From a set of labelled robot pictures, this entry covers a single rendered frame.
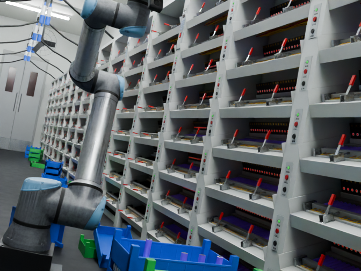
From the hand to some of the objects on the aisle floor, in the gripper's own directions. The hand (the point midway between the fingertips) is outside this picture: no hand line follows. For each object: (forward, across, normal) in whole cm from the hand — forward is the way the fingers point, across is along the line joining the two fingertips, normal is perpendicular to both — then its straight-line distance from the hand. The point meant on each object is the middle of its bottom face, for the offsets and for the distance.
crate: (-110, +39, +113) cm, 162 cm away
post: (-139, +75, +117) cm, 196 cm away
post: (-69, +73, +116) cm, 153 cm away
